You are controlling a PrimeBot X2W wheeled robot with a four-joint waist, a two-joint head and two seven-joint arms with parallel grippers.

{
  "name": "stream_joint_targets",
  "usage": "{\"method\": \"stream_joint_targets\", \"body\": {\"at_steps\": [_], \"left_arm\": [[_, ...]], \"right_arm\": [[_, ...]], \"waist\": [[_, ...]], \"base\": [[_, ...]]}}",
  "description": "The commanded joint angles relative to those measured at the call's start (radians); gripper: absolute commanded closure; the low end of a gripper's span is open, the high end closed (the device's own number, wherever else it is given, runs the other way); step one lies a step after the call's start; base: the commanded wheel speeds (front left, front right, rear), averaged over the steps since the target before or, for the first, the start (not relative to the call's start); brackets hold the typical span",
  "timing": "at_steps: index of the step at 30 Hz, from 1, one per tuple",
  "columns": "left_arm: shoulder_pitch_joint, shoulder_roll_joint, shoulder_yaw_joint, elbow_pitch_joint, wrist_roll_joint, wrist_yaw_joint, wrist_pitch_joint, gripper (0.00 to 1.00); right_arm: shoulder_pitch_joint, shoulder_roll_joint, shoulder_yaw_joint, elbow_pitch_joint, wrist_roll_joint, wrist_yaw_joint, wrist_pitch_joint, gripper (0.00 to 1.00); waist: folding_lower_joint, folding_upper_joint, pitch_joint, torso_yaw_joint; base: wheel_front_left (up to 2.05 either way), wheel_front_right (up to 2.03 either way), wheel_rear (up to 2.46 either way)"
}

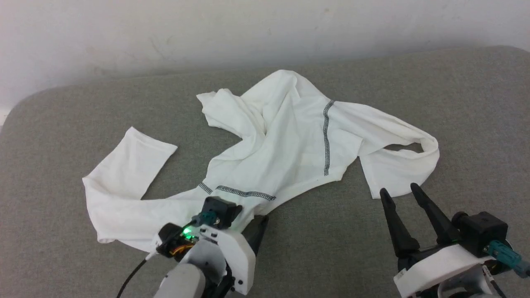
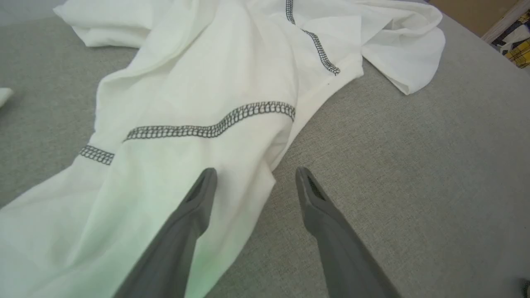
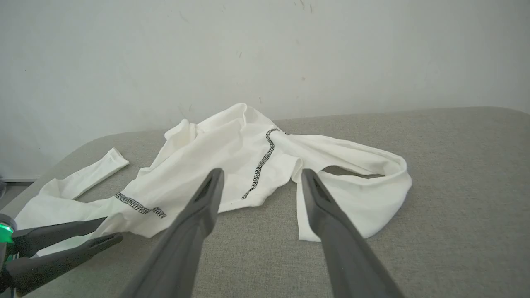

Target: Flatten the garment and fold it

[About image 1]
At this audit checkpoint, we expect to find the white long-sleeve garment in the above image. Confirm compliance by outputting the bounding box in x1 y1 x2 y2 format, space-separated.
82 69 440 254

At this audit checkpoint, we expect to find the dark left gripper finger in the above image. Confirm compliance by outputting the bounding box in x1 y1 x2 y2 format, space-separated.
244 215 270 255

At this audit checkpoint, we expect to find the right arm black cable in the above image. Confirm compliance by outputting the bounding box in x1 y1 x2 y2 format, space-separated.
484 240 530 298

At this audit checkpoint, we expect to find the grey fabric sofa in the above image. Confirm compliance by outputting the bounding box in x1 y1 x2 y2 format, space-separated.
0 46 530 298

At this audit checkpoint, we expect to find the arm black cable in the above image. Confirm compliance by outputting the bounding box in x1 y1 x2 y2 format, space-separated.
484 240 530 298
117 211 220 298

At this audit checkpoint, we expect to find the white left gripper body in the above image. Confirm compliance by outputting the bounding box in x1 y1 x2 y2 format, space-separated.
198 226 256 296

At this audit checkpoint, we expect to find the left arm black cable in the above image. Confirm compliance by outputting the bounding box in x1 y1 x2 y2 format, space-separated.
117 211 220 298

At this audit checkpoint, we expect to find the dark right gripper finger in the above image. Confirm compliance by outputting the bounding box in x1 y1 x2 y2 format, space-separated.
379 188 420 258
410 183 454 245

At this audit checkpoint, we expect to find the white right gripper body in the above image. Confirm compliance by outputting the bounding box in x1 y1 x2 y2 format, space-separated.
393 243 496 298

